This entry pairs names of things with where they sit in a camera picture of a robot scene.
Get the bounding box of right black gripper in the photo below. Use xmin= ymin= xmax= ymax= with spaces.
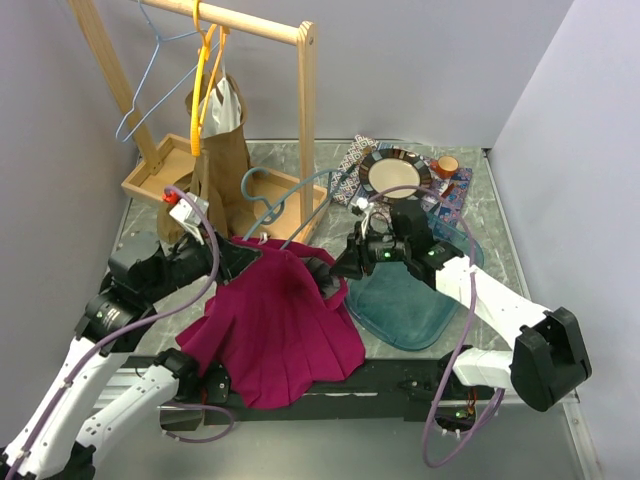
xmin=328 ymin=222 xmax=410 ymax=282

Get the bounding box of teal plastic hanger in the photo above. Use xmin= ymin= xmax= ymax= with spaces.
xmin=241 ymin=167 xmax=338 ymax=244

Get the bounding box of tan skirt with white lining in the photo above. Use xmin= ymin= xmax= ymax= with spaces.
xmin=176 ymin=74 xmax=256 ymax=238

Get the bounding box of magenta garment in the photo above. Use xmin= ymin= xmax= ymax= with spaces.
xmin=176 ymin=237 xmax=365 ymax=410

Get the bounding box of yellow plastic hanger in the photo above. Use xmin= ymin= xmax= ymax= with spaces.
xmin=191 ymin=0 xmax=232 ymax=158

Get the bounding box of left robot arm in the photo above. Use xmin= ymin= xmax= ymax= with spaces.
xmin=1 ymin=232 xmax=262 ymax=479

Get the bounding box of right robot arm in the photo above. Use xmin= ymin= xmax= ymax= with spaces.
xmin=331 ymin=200 xmax=592 ymax=412

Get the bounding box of teal plastic basket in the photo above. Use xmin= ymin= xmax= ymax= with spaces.
xmin=345 ymin=213 xmax=477 ymax=352

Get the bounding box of wooden clothes rack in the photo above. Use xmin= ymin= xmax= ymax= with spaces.
xmin=69 ymin=1 xmax=329 ymax=243

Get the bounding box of dark green pen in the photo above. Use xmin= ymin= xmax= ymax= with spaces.
xmin=339 ymin=163 xmax=357 ymax=182

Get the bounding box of brown rimmed ceramic plate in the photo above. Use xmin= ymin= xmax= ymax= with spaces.
xmin=358 ymin=148 xmax=433 ymax=198

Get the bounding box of patterned placemat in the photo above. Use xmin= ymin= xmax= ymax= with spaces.
xmin=331 ymin=135 xmax=473 ymax=227

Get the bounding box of orange ceramic cup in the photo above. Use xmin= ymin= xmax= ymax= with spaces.
xmin=430 ymin=155 xmax=460 ymax=179

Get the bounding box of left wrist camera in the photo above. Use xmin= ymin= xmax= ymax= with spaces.
xmin=157 ymin=190 xmax=208 ymax=245

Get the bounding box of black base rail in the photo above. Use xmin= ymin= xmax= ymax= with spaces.
xmin=99 ymin=354 xmax=501 ymax=436

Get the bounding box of light blue wire hanger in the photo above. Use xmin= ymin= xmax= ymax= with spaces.
xmin=115 ymin=1 xmax=201 ymax=143

